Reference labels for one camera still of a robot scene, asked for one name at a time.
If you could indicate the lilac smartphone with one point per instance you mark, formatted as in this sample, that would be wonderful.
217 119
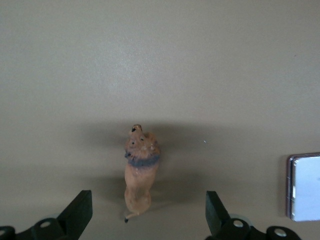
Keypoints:
306 187

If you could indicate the small brown lion statue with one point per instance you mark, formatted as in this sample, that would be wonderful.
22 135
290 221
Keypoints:
140 180

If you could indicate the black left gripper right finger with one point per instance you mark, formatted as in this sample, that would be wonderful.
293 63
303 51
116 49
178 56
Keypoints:
217 215

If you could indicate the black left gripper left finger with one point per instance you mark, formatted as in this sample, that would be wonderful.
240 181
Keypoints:
72 215

